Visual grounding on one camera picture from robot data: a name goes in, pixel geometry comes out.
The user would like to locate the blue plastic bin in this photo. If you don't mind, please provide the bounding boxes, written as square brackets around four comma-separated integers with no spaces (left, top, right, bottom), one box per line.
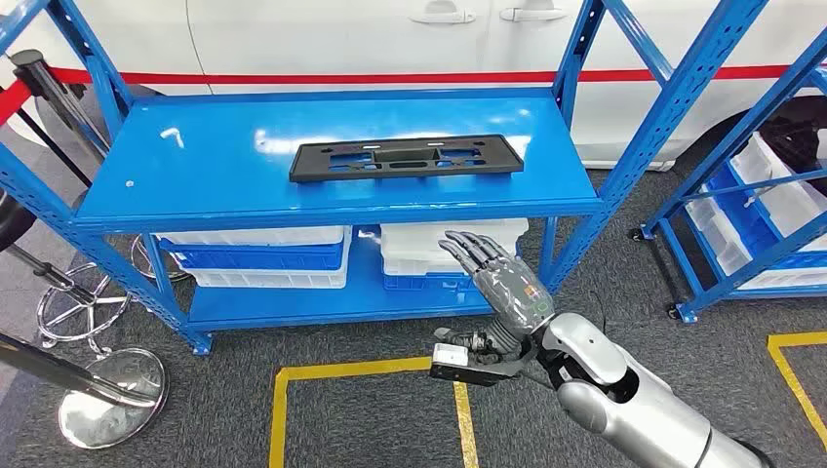
[704,161,827,271]
[159,237,350,273]
[382,271,483,293]

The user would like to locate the blue metal shelf rack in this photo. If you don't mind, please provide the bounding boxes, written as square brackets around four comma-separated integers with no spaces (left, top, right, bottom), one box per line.
[0,0,773,358]
[629,25,827,325]

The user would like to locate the red barrier belt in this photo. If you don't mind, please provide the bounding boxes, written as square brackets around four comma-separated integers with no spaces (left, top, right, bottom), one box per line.
[48,62,827,89]
[0,80,33,127]

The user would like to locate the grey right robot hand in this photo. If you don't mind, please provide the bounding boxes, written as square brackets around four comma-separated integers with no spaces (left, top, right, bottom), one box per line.
[434,229,557,367]

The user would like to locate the white car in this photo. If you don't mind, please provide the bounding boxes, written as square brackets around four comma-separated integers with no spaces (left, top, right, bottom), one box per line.
[0,0,827,173]

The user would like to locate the pale wrist camera on bracket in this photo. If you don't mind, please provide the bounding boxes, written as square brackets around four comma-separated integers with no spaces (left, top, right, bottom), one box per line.
[429,342,538,389]

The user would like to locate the white plastic bin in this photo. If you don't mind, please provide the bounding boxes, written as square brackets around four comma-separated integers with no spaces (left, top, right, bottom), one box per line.
[382,248,480,278]
[379,217,530,254]
[158,225,353,248]
[729,132,827,254]
[174,227,355,290]
[685,187,827,292]

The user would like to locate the chrome round base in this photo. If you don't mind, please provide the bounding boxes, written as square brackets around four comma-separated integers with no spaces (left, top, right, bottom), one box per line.
[131,233,192,284]

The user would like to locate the black plastic plate frame part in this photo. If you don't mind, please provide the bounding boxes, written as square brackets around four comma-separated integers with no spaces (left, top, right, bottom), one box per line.
[289,134,526,184]

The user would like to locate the yellow floor tape square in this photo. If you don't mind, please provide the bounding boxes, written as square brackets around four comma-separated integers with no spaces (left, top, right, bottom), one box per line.
[767,331,827,453]
[267,356,481,468]

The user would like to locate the black stanchion post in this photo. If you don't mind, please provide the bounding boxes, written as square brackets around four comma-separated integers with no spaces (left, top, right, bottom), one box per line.
[9,49,111,156]

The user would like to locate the black stool with chrome base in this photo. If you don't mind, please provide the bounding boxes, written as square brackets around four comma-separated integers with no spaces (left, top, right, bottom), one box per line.
[0,190,131,353]

